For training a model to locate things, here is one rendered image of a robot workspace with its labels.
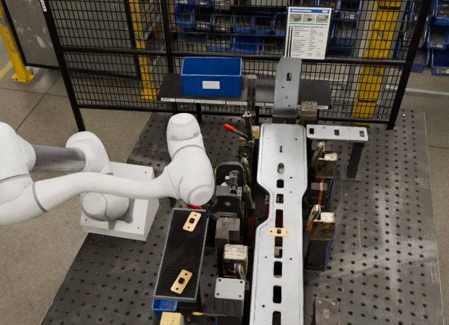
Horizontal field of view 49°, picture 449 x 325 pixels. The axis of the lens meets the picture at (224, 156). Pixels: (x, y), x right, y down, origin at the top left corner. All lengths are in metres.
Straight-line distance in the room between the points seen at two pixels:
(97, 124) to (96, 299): 2.15
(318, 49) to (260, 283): 1.29
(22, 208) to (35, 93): 3.09
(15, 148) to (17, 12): 2.90
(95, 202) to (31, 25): 2.60
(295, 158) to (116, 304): 1.01
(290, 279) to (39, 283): 1.80
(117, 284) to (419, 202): 1.50
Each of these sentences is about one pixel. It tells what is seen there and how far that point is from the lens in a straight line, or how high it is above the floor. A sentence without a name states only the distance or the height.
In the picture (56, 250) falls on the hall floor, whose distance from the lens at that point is 3.34.
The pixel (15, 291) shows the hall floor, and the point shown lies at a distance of 3.25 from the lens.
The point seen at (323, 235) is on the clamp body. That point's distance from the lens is 2.05.
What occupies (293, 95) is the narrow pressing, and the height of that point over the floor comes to 1.13.
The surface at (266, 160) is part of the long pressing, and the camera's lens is 2.24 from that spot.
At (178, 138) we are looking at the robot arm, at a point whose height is 1.62.
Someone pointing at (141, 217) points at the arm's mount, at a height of 0.81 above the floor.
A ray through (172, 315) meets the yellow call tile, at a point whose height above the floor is 1.16.
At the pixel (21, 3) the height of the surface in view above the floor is 0.76.
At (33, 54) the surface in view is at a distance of 4.64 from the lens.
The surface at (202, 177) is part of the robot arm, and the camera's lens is 1.34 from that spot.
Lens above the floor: 2.58
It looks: 44 degrees down
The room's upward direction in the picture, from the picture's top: 1 degrees counter-clockwise
